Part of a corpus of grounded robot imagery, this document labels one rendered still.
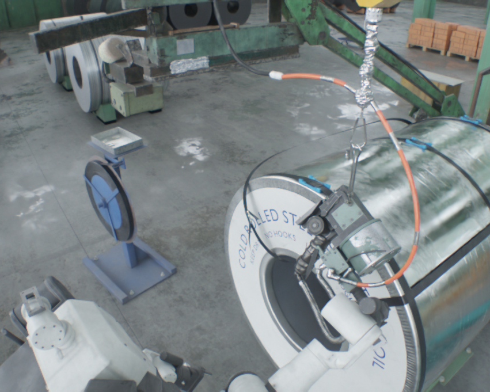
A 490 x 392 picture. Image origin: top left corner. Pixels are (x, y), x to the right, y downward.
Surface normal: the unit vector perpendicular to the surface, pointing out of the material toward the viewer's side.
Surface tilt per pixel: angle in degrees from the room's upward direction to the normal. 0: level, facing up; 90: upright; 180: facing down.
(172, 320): 0
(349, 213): 58
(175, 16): 90
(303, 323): 16
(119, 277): 0
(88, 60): 64
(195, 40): 90
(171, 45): 90
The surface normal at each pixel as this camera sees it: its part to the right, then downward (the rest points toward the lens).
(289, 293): 0.47, -0.16
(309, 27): 0.44, 0.47
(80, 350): -0.37, -0.68
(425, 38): -0.77, 0.33
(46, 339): 0.62, 0.33
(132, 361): 0.89, -0.29
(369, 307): -0.43, -0.23
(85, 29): 0.76, 0.33
